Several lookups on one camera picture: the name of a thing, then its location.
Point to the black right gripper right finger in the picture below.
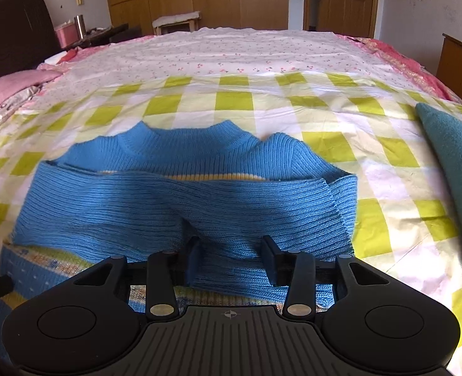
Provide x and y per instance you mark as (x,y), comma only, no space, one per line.
(296,272)

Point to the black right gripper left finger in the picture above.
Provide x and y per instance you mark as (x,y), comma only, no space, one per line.
(166,270)

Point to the blue striped knit sweater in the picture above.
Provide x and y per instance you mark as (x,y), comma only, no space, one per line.
(148,189)

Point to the yellow checked bed sheet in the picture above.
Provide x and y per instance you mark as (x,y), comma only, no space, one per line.
(406,223)

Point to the pink pillow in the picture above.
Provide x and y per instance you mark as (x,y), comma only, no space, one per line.
(18,81)

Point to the white floral bed sheet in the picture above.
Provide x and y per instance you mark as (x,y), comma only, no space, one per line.
(222,51)

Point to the pink bedspread edge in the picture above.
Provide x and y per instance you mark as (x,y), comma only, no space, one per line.
(409,68)

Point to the dark bedside table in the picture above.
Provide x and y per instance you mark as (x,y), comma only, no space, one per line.
(117,34)

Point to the small padded stool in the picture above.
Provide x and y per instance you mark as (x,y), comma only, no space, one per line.
(178,22)

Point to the dark wooden headboard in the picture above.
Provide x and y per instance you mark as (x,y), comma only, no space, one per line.
(27,35)

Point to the pink storage box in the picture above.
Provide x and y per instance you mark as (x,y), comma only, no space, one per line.
(67,34)

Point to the steel thermos flask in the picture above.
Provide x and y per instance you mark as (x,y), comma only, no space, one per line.
(80,26)

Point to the wooden door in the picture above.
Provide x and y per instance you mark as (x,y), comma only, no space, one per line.
(354,18)

